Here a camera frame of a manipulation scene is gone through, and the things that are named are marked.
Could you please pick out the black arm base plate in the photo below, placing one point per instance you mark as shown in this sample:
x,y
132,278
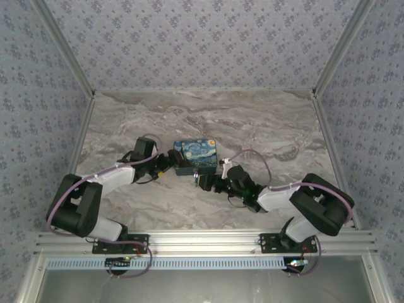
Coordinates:
x,y
268,246
142,240

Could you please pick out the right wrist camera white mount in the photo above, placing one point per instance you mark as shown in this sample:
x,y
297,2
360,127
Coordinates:
x,y
224,168

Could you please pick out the black bracket under duct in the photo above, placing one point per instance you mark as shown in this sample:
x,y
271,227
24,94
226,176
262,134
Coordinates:
x,y
117,264
288,267

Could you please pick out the small LED circuit board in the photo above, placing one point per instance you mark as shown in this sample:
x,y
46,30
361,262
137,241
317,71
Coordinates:
x,y
298,262
124,259

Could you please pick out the aluminium upright frame post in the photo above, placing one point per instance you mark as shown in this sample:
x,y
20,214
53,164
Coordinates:
x,y
337,53
70,53

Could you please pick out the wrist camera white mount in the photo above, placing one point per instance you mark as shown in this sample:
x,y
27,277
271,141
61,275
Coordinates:
x,y
155,153
224,168

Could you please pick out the blue starry night tin box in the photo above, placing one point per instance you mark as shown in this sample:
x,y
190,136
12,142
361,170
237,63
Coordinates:
x,y
197,154

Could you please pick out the aluminium side frame rail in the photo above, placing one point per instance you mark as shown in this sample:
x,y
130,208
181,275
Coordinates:
x,y
83,126
325,126

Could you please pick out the small metal key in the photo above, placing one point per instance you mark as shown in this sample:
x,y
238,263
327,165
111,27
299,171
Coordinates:
x,y
195,182

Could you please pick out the aluminium front frame rail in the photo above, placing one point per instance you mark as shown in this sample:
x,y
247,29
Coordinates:
x,y
202,243

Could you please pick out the small padlock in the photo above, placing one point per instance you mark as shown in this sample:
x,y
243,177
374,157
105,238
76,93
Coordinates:
x,y
195,173

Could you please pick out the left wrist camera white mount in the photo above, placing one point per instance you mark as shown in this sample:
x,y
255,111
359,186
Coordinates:
x,y
155,153

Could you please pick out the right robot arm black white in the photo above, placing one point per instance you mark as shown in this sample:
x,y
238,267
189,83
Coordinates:
x,y
322,205

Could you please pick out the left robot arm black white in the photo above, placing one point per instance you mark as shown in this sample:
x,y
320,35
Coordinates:
x,y
72,205

